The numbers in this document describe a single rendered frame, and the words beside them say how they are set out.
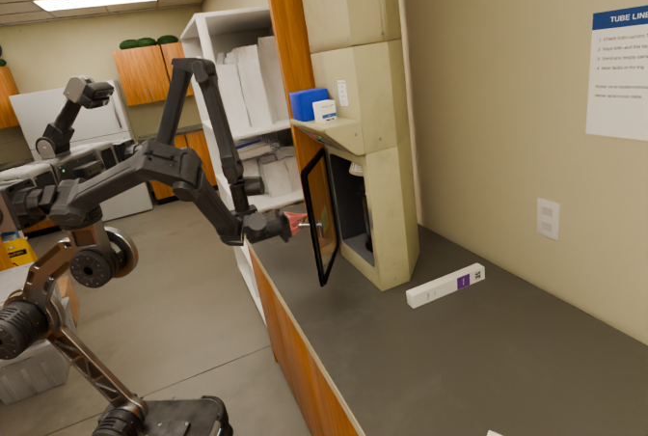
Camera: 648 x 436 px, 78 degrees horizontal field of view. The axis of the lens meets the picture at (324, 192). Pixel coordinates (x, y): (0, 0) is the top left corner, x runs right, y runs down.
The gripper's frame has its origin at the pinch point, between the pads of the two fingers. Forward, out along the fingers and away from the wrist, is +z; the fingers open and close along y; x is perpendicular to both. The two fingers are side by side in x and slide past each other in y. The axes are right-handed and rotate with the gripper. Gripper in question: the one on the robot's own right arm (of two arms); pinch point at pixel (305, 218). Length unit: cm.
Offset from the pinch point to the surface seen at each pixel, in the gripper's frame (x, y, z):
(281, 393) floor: 58, -120, -15
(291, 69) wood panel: 20, 47, 11
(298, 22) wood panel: 20, 62, 16
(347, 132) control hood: -17.1, 28.6, 11.6
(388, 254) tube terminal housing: -17.3, -13.2, 20.0
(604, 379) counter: -75, -26, 38
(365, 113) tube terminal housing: -17.2, 32.8, 18.1
